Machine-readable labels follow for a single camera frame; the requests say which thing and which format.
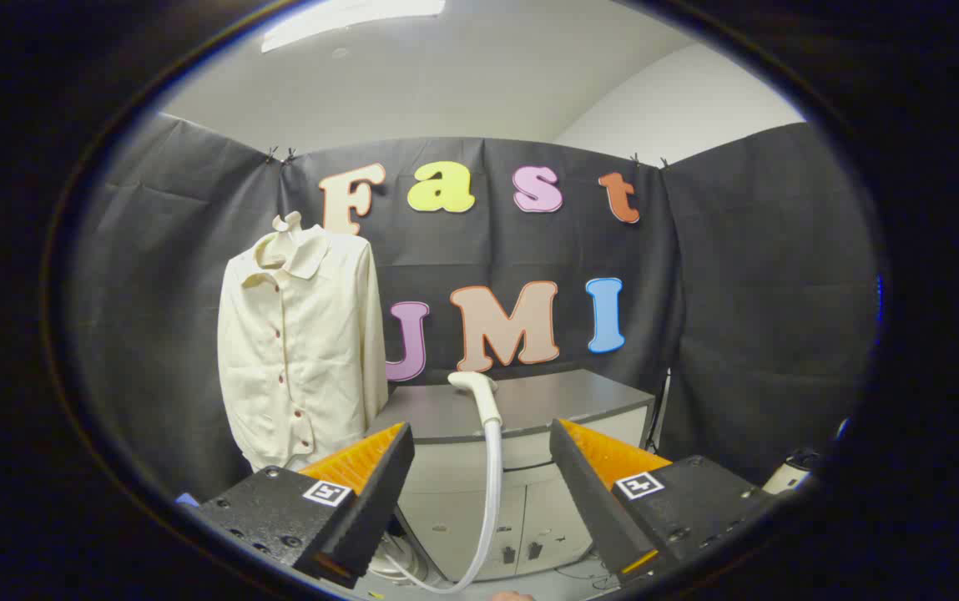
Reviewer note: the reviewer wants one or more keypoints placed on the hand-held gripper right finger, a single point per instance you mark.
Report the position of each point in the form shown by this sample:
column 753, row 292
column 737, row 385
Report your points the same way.
column 592, row 492

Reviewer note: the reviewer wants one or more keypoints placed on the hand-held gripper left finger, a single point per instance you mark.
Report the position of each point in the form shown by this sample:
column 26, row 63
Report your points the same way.
column 379, row 492

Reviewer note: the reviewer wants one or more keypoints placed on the cream button-up shirt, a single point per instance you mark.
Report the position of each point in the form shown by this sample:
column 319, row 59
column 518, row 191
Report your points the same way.
column 312, row 351

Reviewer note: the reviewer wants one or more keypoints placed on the round white steamer base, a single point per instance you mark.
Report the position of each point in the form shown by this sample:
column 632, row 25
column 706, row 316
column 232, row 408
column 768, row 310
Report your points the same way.
column 391, row 563

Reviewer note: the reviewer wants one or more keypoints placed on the white cabinet with grey top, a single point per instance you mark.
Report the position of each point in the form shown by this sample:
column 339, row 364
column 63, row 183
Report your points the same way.
column 562, row 396

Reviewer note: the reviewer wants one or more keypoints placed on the small blue object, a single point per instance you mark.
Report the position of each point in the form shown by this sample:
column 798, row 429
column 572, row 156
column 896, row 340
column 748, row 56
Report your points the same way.
column 187, row 499

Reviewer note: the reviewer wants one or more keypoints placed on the white cylindrical device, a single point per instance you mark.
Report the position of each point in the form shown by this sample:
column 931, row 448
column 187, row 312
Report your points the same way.
column 786, row 476

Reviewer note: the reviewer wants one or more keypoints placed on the black backdrop cloth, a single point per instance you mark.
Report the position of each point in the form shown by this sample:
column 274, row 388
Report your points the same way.
column 738, row 292

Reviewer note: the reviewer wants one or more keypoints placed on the white plastic hanger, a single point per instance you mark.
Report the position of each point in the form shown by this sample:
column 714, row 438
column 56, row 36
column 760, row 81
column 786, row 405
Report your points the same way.
column 287, row 222

